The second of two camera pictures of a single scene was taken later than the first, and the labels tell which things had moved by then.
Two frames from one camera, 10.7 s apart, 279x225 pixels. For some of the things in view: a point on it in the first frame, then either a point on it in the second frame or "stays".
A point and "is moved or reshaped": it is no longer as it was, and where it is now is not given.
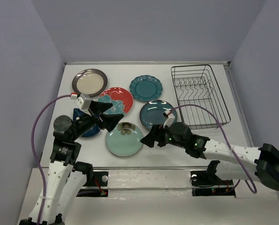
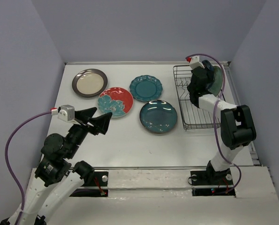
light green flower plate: [124, 139] → [215, 87]
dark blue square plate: [78, 113] is moved or reshaped
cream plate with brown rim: [91, 81] stays
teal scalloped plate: [145, 88] stays
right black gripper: [156, 134] → [211, 78]
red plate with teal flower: [121, 99] stays
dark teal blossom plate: [151, 114] stays
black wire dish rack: [202, 104] stays
